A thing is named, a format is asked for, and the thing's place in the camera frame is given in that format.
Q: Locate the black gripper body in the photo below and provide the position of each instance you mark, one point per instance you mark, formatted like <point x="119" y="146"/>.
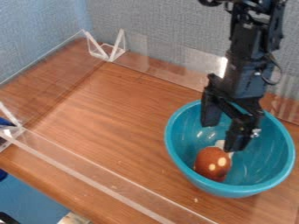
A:
<point x="242" y="87"/>

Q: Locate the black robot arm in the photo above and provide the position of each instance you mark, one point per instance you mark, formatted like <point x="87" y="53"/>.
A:
<point x="255" y="27"/>

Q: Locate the clear acrylic barrier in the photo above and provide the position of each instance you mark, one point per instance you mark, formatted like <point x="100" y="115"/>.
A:
<point x="185" y="66"/>
<point x="146" y="201"/>

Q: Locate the blue plastic bowl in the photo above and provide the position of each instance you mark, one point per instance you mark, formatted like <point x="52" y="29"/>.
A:
<point x="261" y="167"/>

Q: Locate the clear acrylic front barrier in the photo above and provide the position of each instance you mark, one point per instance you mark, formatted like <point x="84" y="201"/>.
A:
<point x="146" y="201"/>

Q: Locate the brown toy mushroom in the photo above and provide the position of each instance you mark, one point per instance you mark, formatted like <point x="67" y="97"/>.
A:
<point x="214" y="162"/>

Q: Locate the clear acrylic corner bracket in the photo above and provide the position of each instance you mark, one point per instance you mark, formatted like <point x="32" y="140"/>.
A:
<point x="106" y="51"/>

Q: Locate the clear acrylic back barrier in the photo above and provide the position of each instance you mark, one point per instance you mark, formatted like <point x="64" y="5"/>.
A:
<point x="185" y="66"/>

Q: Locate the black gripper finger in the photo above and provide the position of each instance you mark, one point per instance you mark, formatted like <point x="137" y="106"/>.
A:
<point x="242" y="130"/>
<point x="210" y="110"/>

